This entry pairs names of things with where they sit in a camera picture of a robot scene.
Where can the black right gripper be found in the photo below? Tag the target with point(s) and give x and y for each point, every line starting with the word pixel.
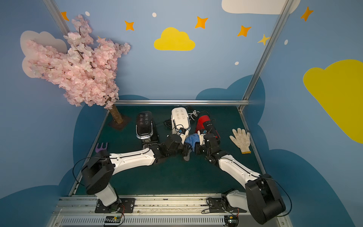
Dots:
pixel 199 149

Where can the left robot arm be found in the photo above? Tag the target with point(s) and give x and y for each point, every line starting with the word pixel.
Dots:
pixel 98 171

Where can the purple toy garden fork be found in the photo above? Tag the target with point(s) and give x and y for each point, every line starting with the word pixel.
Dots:
pixel 100 147

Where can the blue microfibre cloth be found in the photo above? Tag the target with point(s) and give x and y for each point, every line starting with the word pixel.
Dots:
pixel 192 140

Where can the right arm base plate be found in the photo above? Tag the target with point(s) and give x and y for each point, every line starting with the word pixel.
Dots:
pixel 220 205

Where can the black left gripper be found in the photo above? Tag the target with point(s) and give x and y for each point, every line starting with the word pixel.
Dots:
pixel 184 149

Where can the aluminium frame rail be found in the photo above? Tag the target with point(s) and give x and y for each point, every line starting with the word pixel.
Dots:
pixel 146 102

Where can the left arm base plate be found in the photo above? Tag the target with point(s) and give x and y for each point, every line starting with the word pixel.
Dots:
pixel 123 205

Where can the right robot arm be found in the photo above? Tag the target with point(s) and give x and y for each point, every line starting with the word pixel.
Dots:
pixel 261 198

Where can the pink cherry blossom tree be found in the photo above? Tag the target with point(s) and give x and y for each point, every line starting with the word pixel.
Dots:
pixel 86 74

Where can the white coffee machine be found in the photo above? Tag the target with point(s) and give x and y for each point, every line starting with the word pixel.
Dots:
pixel 180 119

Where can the black coffee machine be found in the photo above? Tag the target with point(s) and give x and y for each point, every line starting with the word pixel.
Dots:
pixel 146 130

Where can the white knit work glove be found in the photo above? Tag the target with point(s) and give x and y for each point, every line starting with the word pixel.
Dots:
pixel 242 139

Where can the red coffee machine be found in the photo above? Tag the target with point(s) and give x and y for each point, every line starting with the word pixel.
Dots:
pixel 205 126

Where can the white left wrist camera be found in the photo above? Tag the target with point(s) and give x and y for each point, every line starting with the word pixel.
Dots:
pixel 182 131

